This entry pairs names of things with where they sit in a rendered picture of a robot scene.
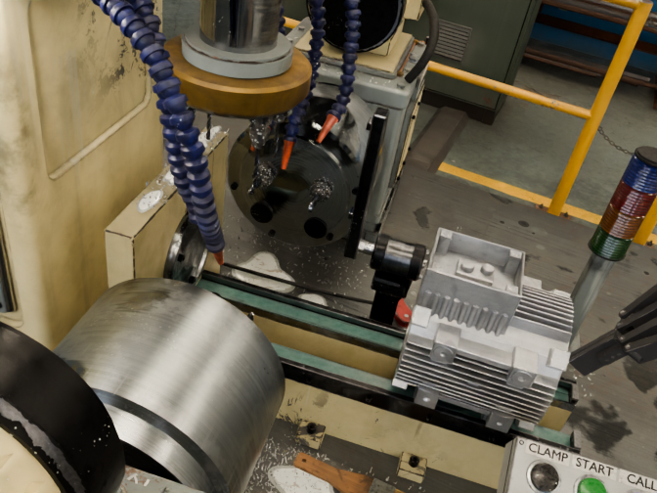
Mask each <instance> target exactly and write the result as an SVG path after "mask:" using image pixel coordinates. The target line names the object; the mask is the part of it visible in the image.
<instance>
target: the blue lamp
mask: <svg viewBox="0 0 657 493"><path fill-rule="evenodd" d="M622 179H623V181H624V182H625V183H626V184H627V185H628V186H630V187H631V188H633V189H635V190H637V191H640V192H643V193H647V194H655V193H657V167H654V166H651V165H648V164H646V163H644V162H642V161H641V160H639V159H638V158H637V157H636V155H635V153H634V154H633V155H632V158H631V160H630V162H629V164H628V166H627V168H626V170H625V172H624V174H623V176H622Z"/></svg>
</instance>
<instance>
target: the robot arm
mask: <svg viewBox="0 0 657 493"><path fill-rule="evenodd" d="M632 313H634V314H633V315H632ZM619 317H620V318H621V320H620V322H618V323H617V324H616V326H615V329H613V330H611V331H609V332H607V333H606V334H604V335H602V336H599V337H598V338H597V339H595V340H593V341H591V342H589V343H587V344H586V345H584V346H582V347H580V348H578V349H576V350H575V351H573V352H571V355H570V358H569V364H570V365H572V366H573V367H574V368H575V369H576V370H577V371H578V372H580V373H581V374H582V375H583V376H586V375H588V374H590V373H592V372H594V371H596V370H598V369H600V368H602V367H604V366H606V365H610V364H612V363H613V362H615V361H617V360H619V359H621V358H623V357H625V356H628V355H629V356H631V357H632V358H633V359H634V360H635V361H636V362H637V363H638V364H642V363H645V362H648V361H652V360H655V359H657V284H656V285H655V286H653V287H652V288H651V289H649V290H648V291H646V292H645V293H644V294H642V295H641V296H640V297H638V298H637V299H636V300H634V301H633V302H632V303H631V304H629V305H628V306H627V307H625V308H624V309H623V310H621V311H620V312H619Z"/></svg>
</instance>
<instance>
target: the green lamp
mask: <svg viewBox="0 0 657 493"><path fill-rule="evenodd" d="M633 240H634V238H632V239H620V238H617V237H614V236H612V235H610V234H608V233H607V232H605V231H604V230H603V229H602V228H601V226H600V224H598V226H597V228H596V230H595V232H594V234H593V236H592V238H591V248H592V249H593V250H594V251H595V252H597V253H598V254H600V255H602V256H604V257H607V258H611V259H620V258H622V257H624V255H625V254H626V252H627V250H628V249H629V247H630V245H631V243H632V241H633Z"/></svg>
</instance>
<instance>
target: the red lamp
mask: <svg viewBox="0 0 657 493"><path fill-rule="evenodd" d="M656 197H657V193H655V194H647V193H643V192H640V191H637V190H635V189H633V188H631V187H630V186H628V185H627V184H626V183H625V182H624V181H623V179H622V178H621V180H620V182H619V185H618V186H617V188H616V190H615V193H614V194H613V196H612V198H611V203H612V205H613V206H614V207H615V208H616V209H618V210H619V211H621V212H623V213H625V214H628V215H630V216H635V217H641V216H645V215H646V214H647V212H648V211H649V209H650V207H651V205H652V204H653V202H654V201H655V199H656Z"/></svg>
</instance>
